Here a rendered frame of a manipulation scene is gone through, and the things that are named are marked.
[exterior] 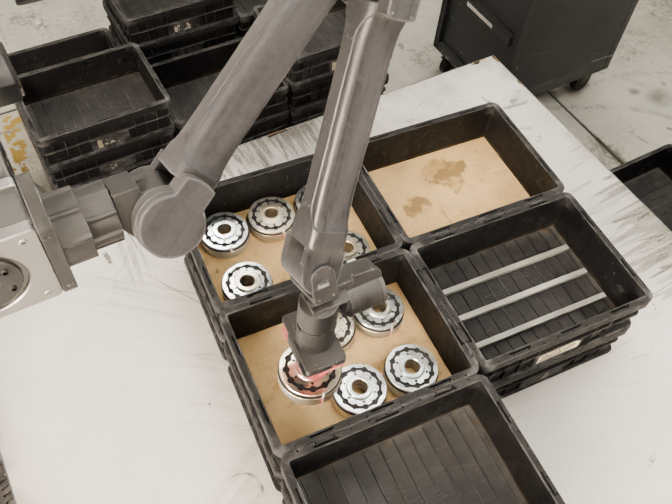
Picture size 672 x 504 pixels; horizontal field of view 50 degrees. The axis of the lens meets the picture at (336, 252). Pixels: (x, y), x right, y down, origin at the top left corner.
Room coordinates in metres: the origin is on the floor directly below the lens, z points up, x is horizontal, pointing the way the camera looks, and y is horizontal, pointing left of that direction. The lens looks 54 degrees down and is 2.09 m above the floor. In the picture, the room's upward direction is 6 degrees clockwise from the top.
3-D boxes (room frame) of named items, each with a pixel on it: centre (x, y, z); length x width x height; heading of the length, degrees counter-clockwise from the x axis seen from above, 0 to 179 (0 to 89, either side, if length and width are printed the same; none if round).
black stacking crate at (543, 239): (0.83, -0.39, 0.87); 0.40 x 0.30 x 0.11; 119
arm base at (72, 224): (0.46, 0.29, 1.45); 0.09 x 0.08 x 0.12; 34
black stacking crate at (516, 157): (1.10, -0.24, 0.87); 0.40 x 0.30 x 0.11; 119
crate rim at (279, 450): (0.64, -0.04, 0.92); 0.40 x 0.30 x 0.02; 119
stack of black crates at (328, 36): (2.03, 0.12, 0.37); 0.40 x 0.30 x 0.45; 124
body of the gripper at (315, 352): (0.52, 0.02, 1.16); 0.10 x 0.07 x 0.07; 29
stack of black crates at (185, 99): (1.81, 0.45, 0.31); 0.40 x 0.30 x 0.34; 124
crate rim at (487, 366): (0.83, -0.39, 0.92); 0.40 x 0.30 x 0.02; 119
